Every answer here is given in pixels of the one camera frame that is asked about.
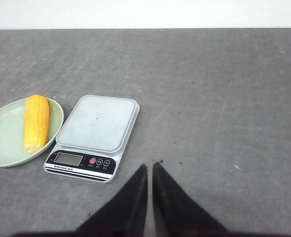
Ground pale green plate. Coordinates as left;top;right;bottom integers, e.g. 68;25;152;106
0;98;64;167

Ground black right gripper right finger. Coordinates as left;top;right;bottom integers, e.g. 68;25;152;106
152;162;229;237

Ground yellow corn cob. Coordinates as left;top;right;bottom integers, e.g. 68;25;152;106
23;94;49;153

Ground silver digital kitchen scale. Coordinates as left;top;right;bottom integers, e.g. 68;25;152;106
43;95;140;183

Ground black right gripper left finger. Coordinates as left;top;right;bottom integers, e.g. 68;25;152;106
76;164;148;237

